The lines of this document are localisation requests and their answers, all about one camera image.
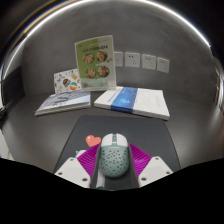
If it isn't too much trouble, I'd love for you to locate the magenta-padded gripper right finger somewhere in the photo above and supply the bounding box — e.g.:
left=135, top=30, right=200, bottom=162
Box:
left=127, top=143, right=175, bottom=189

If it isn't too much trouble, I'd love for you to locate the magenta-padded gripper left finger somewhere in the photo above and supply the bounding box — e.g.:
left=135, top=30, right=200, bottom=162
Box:
left=54, top=143, right=101, bottom=190

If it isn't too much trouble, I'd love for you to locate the green and white perforated mouse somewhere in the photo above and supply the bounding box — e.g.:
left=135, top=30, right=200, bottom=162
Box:
left=98, top=132, right=130, bottom=178

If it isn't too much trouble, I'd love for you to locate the dark grey heart-print mouse pad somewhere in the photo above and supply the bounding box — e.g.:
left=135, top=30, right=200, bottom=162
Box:
left=53, top=114, right=182, bottom=190

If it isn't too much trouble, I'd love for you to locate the thick white blue-banded book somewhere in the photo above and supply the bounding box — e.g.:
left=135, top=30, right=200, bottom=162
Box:
left=93, top=85, right=171, bottom=121

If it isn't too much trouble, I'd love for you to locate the white card with colourful stickers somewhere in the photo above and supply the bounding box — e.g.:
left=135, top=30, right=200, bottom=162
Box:
left=53, top=68, right=83, bottom=94

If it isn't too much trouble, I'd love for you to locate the white ceiling light strip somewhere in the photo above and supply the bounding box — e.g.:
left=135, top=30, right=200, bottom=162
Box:
left=0, top=0, right=213, bottom=73

